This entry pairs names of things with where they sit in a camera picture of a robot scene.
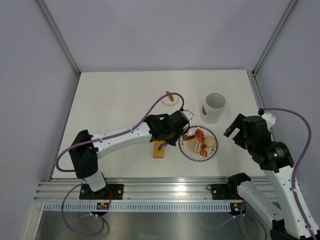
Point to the right aluminium frame post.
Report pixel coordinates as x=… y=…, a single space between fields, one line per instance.
x=274 y=36

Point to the round patterned plate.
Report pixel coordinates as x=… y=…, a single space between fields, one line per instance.
x=191 y=148

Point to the aluminium frame post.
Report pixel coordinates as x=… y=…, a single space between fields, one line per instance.
x=43 y=7
x=274 y=36

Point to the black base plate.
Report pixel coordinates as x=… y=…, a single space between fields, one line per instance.
x=221 y=192
x=113 y=191

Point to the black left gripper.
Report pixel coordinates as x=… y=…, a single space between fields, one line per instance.
x=173 y=141

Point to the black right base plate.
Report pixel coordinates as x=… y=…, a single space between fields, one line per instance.
x=221 y=192

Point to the white lid with brown handle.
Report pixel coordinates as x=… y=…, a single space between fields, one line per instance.
x=170 y=100

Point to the white cylindrical lunch container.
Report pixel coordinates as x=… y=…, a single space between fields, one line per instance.
x=212 y=108

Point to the metal food tongs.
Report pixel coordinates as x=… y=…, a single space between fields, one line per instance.
x=162 y=146

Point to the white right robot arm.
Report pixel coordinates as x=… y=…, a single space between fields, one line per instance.
x=292 y=220

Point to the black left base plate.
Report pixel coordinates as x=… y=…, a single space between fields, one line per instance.
x=113 y=191

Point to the yellow rectangular box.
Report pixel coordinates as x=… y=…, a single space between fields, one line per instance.
x=158 y=154

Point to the left aluminium frame post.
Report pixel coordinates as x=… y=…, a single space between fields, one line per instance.
x=43 y=7

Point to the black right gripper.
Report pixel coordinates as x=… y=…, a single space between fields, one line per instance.
x=238 y=123

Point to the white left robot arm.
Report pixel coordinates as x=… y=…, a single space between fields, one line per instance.
x=87 y=148

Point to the aluminium mounting rail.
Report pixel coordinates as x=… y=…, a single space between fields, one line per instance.
x=155 y=189

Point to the white slotted cable duct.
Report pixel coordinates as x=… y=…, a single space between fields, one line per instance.
x=149 y=207

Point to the brown mushroom food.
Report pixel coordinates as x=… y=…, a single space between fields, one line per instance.
x=187 y=137

